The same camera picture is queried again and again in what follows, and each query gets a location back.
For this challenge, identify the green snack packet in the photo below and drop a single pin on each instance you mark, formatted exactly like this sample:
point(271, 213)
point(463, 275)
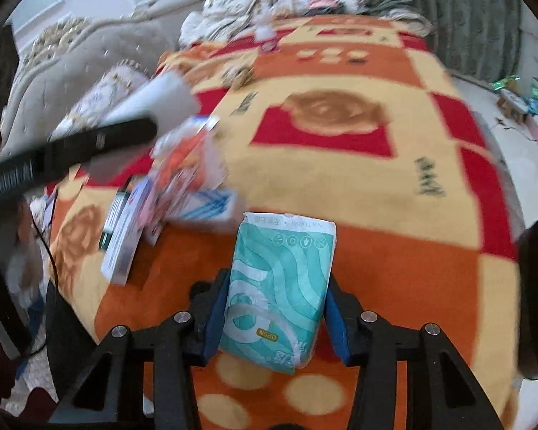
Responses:
point(505, 83)

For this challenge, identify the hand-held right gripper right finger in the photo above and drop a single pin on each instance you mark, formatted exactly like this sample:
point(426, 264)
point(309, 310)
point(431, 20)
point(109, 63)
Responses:
point(338, 327)

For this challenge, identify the small clear bottle red label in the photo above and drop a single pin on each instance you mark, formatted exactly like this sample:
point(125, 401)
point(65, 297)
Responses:
point(265, 31)

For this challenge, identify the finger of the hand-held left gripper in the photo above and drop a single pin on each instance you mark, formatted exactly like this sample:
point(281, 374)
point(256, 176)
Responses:
point(112, 136)

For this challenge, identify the white flat box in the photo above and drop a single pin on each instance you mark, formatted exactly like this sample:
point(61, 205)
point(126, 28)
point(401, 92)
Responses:
point(123, 242)

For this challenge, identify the patterned pillow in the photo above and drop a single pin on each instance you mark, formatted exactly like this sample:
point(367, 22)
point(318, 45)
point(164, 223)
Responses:
point(112, 87)

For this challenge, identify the white paper sheet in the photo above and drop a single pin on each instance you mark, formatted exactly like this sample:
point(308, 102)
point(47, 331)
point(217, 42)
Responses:
point(161, 94)

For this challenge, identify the cardboard box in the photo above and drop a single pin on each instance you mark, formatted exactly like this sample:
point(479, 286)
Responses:
point(513, 105)

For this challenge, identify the grey upholstered headboard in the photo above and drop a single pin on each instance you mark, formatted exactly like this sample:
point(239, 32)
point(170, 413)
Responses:
point(71, 62)

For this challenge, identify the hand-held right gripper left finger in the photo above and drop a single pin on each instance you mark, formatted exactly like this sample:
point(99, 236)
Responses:
point(215, 318)

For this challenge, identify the floral pillow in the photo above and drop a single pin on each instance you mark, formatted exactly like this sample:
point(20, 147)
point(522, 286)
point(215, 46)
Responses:
point(323, 0)

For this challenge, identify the printed blanket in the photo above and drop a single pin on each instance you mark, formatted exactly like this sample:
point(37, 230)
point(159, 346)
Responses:
point(363, 188)

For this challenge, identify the floral quilt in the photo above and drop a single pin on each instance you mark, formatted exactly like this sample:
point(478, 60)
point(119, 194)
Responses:
point(233, 9)

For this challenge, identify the patterned crumpled paper ball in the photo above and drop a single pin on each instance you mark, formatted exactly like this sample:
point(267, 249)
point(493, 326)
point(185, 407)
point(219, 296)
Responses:
point(240, 76)

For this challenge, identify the teal tissue pack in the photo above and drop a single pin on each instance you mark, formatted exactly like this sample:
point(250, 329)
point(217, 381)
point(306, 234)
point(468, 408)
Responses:
point(278, 286)

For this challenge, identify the grey green curtain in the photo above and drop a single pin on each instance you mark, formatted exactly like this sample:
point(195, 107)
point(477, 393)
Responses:
point(453, 9)

